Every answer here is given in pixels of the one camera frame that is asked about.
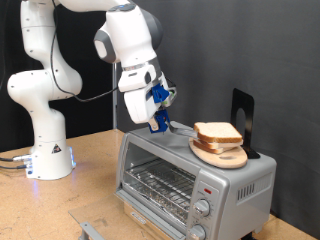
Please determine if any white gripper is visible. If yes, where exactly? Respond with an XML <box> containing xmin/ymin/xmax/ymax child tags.
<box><xmin>123</xmin><ymin>70</ymin><xmax>178</xmax><ymax>132</ymax></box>

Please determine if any spatula with blue grip block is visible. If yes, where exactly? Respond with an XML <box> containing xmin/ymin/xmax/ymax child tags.
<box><xmin>148</xmin><ymin>109</ymin><xmax>200</xmax><ymax>138</ymax></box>

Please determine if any white bread slice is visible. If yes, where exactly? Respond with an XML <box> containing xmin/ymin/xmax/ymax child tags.
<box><xmin>193</xmin><ymin>121</ymin><xmax>244</xmax><ymax>144</ymax></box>

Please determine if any brown-edged wooden toast slice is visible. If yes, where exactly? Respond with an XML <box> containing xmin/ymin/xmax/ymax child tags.
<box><xmin>192</xmin><ymin>139</ymin><xmax>234</xmax><ymax>154</ymax></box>

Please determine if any pale wooden toast slice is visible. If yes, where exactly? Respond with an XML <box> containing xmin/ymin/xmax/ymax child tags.
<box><xmin>198</xmin><ymin>134</ymin><xmax>244</xmax><ymax>149</ymax></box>

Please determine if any silver oven knob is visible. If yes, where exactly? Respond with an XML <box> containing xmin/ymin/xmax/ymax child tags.
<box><xmin>188</xmin><ymin>223</ymin><xmax>208</xmax><ymax>240</ymax></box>
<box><xmin>193</xmin><ymin>199</ymin><xmax>212</xmax><ymax>218</ymax></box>

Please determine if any wooden crate under oven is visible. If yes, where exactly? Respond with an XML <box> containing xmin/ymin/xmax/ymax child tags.
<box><xmin>122</xmin><ymin>201</ymin><xmax>168</xmax><ymax>240</ymax></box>

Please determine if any silver toaster oven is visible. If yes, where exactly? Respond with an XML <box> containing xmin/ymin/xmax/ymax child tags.
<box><xmin>114</xmin><ymin>120</ymin><xmax>278</xmax><ymax>240</ymax></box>

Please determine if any vertical metal pole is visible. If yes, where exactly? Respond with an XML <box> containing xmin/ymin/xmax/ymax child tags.
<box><xmin>111</xmin><ymin>61</ymin><xmax>119</xmax><ymax>130</ymax></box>

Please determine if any black backdrop curtain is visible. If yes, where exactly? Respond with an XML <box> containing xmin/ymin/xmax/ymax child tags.
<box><xmin>0</xmin><ymin>0</ymin><xmax>114</xmax><ymax>153</ymax></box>

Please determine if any oval wooden cutting board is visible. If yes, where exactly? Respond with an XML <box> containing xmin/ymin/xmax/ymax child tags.
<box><xmin>188</xmin><ymin>133</ymin><xmax>249</xmax><ymax>169</ymax></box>

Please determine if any black metal bookend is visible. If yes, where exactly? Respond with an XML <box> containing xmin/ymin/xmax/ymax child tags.
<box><xmin>230</xmin><ymin>87</ymin><xmax>262</xmax><ymax>160</ymax></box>

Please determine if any dark grey backdrop panel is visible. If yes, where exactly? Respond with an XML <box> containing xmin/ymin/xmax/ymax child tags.
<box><xmin>117</xmin><ymin>0</ymin><xmax>320</xmax><ymax>239</ymax></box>

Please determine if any wire oven rack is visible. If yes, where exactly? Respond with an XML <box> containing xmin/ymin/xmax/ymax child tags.
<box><xmin>123</xmin><ymin>158</ymin><xmax>197</xmax><ymax>223</ymax></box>

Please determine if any black base cable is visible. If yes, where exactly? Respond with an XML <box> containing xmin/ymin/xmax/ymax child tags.
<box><xmin>0</xmin><ymin>163</ymin><xmax>33</xmax><ymax>171</ymax></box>

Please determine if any base cable with silver connector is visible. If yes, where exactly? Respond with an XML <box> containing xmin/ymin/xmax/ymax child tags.
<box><xmin>0</xmin><ymin>153</ymin><xmax>33</xmax><ymax>164</ymax></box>

